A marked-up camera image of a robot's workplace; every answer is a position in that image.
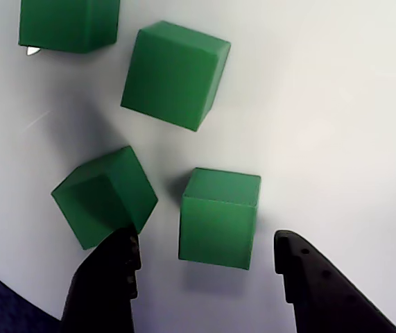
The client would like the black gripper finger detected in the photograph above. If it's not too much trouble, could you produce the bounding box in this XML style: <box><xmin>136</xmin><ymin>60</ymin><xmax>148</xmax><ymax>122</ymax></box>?
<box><xmin>274</xmin><ymin>229</ymin><xmax>396</xmax><ymax>333</ymax></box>
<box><xmin>60</xmin><ymin>227</ymin><xmax>142</xmax><ymax>333</ymax></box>

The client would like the green cube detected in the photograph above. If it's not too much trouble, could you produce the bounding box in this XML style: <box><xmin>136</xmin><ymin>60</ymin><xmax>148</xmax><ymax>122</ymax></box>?
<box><xmin>120</xmin><ymin>19</ymin><xmax>232</xmax><ymax>133</ymax></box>
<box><xmin>50</xmin><ymin>145</ymin><xmax>160</xmax><ymax>250</ymax></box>
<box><xmin>17</xmin><ymin>0</ymin><xmax>121</xmax><ymax>55</ymax></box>
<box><xmin>178</xmin><ymin>167</ymin><xmax>262</xmax><ymax>271</ymax></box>

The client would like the white round plate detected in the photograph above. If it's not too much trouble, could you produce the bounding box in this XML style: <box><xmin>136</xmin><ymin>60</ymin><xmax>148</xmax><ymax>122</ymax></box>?
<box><xmin>0</xmin><ymin>0</ymin><xmax>396</xmax><ymax>333</ymax></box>

